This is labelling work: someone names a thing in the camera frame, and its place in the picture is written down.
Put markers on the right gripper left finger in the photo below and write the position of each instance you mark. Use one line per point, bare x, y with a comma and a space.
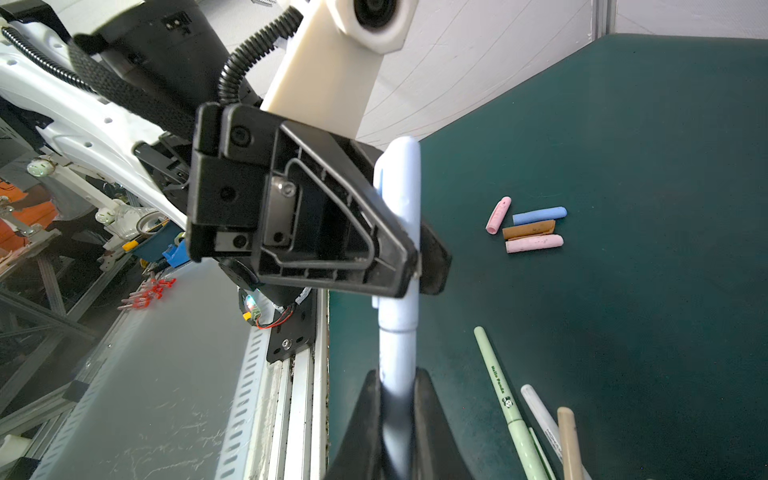
360, 454

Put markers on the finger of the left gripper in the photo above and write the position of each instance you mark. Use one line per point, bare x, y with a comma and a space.
435, 261

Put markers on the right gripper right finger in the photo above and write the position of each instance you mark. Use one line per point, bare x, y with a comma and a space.
436, 453

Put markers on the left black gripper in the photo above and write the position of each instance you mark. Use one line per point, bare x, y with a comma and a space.
341, 230

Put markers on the pale pink pen cap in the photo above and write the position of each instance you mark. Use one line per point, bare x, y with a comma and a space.
534, 243

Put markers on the lavender white pen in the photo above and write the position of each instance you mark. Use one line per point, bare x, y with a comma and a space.
397, 178

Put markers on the brown pen cap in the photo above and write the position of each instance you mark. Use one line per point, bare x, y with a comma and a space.
546, 227

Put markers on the blue pen cap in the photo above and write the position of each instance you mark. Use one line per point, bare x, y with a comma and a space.
553, 213

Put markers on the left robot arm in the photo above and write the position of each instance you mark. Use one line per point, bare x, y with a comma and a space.
119, 100

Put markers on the light green pen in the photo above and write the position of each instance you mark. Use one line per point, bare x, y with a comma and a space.
525, 446

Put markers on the yellow beige pen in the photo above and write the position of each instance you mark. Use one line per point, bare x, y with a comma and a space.
572, 461

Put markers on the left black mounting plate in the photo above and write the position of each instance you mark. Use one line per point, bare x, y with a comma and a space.
296, 334

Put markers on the green table mat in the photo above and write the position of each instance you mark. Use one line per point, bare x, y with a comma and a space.
650, 322

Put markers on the white slotted cable duct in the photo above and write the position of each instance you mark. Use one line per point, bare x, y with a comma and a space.
237, 437

